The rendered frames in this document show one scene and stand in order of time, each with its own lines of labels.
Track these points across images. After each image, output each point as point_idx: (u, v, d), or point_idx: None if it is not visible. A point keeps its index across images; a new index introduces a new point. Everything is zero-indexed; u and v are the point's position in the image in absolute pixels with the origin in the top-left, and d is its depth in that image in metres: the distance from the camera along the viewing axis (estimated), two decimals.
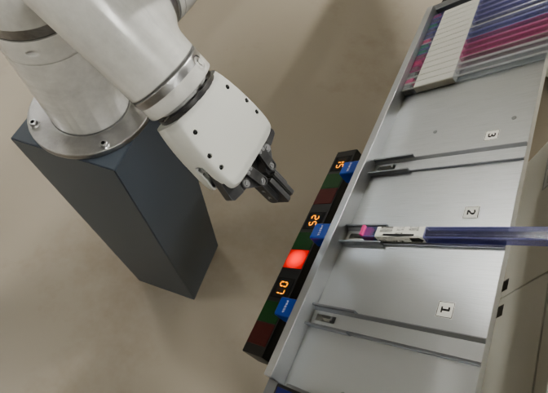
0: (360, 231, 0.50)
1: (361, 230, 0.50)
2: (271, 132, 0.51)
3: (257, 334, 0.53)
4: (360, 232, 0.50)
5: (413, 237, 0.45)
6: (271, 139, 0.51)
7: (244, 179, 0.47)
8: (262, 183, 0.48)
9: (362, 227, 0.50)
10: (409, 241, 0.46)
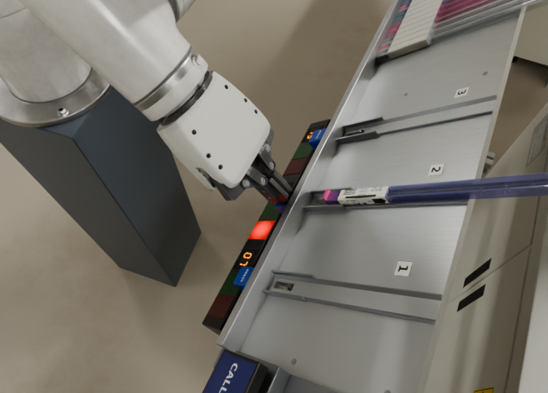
0: (323, 196, 0.47)
1: (324, 194, 0.47)
2: (271, 132, 0.51)
3: (217, 306, 0.50)
4: (323, 196, 0.47)
5: (375, 197, 0.42)
6: (271, 139, 0.51)
7: (243, 179, 0.47)
8: (262, 183, 0.48)
9: (325, 192, 0.47)
10: (373, 203, 0.43)
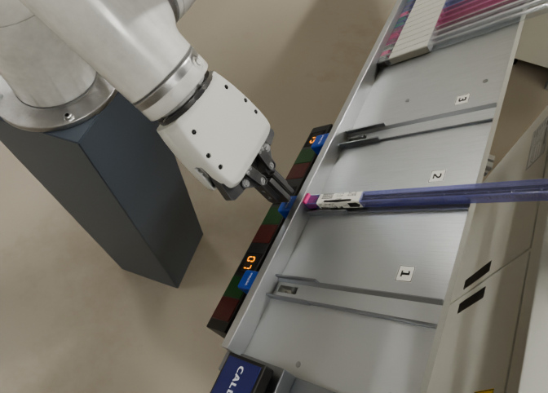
0: (303, 200, 0.50)
1: (305, 198, 0.50)
2: (271, 132, 0.51)
3: (222, 310, 0.51)
4: (303, 200, 0.50)
5: (350, 201, 0.45)
6: (271, 139, 0.51)
7: (243, 179, 0.47)
8: (262, 183, 0.48)
9: (306, 196, 0.50)
10: (348, 207, 0.46)
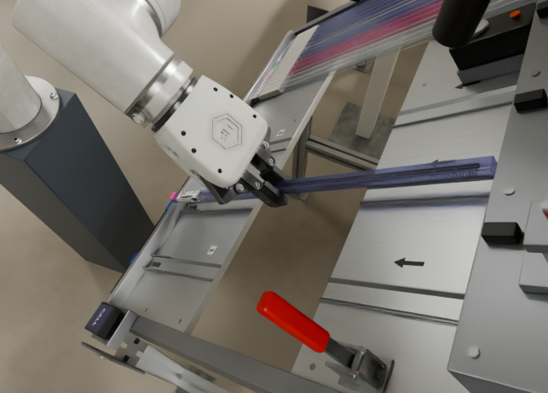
0: (170, 196, 0.69)
1: (170, 195, 0.69)
2: (220, 200, 0.48)
3: (121, 280, 0.71)
4: (170, 196, 0.69)
5: (192, 197, 0.64)
6: (227, 200, 0.48)
7: None
8: (260, 164, 0.52)
9: (172, 193, 0.70)
10: (193, 201, 0.65)
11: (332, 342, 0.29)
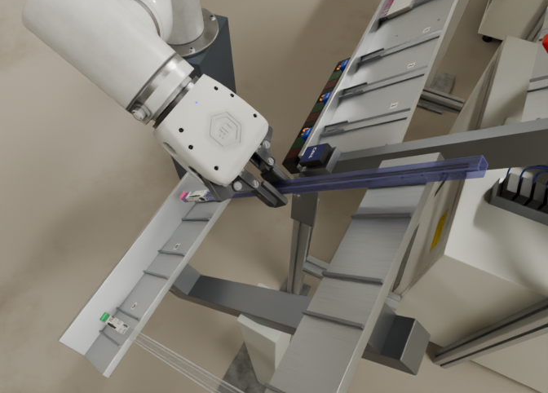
0: (179, 196, 0.70)
1: (181, 194, 0.71)
2: (218, 198, 0.48)
3: (290, 154, 0.89)
4: (179, 196, 0.70)
5: (199, 196, 0.65)
6: (224, 197, 0.48)
7: None
8: (262, 163, 0.52)
9: (182, 192, 0.71)
10: (201, 200, 0.66)
11: None
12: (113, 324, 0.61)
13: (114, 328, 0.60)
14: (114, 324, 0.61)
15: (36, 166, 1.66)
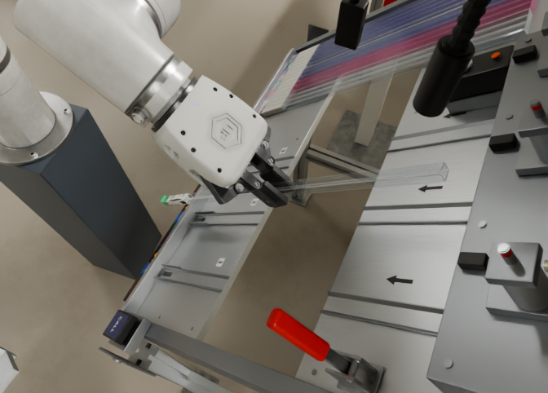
0: None
1: None
2: (220, 200, 0.48)
3: (133, 289, 0.76)
4: None
5: None
6: (227, 199, 0.48)
7: None
8: (260, 164, 0.52)
9: None
10: None
11: (331, 352, 0.33)
12: (177, 198, 0.69)
13: (179, 199, 0.68)
14: (178, 197, 0.69)
15: None
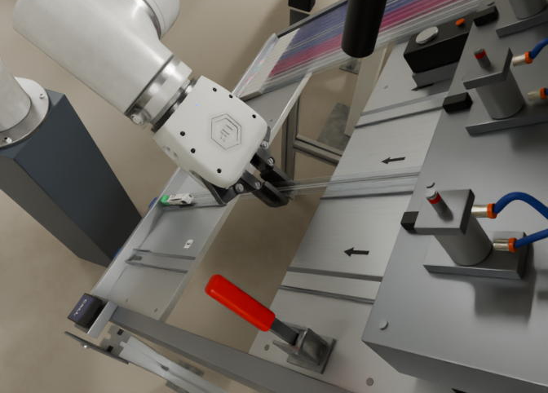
0: None
1: None
2: (220, 200, 0.48)
3: None
4: None
5: None
6: (227, 200, 0.48)
7: None
8: (260, 164, 0.52)
9: None
10: None
11: (276, 322, 0.32)
12: (178, 197, 0.69)
13: (180, 199, 0.68)
14: (178, 197, 0.69)
15: None
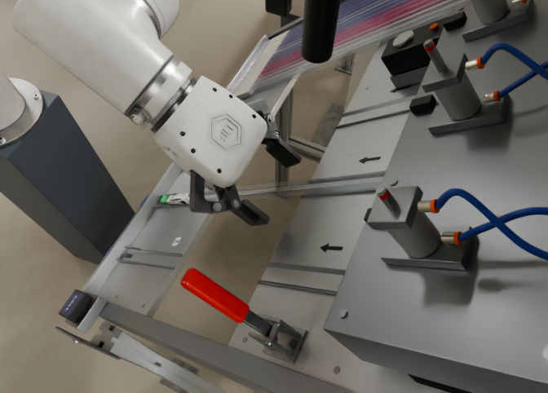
0: None
1: None
2: (192, 208, 0.46)
3: None
4: None
5: None
6: (199, 210, 0.46)
7: None
8: None
9: None
10: None
11: (250, 314, 0.33)
12: (177, 197, 0.69)
13: (179, 199, 0.68)
14: (178, 197, 0.69)
15: None
